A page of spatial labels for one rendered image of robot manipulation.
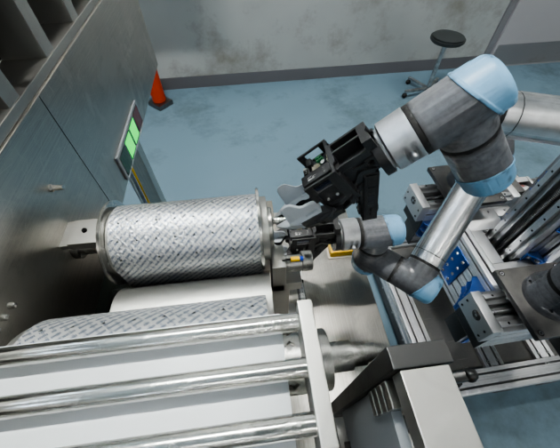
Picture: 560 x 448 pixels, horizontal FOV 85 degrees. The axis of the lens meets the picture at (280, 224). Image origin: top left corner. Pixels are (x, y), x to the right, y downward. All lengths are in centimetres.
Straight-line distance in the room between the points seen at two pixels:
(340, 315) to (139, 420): 66
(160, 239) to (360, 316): 57
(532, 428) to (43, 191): 206
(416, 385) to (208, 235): 35
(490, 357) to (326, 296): 106
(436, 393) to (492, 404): 171
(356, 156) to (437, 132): 10
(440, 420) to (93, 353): 26
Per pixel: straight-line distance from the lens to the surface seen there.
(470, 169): 50
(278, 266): 56
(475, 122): 45
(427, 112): 43
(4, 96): 58
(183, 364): 27
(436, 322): 175
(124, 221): 54
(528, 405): 208
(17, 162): 55
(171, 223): 51
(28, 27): 69
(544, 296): 118
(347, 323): 86
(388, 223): 73
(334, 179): 43
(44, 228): 58
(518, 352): 189
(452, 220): 82
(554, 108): 66
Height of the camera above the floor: 169
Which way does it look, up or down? 53 degrees down
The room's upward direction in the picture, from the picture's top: straight up
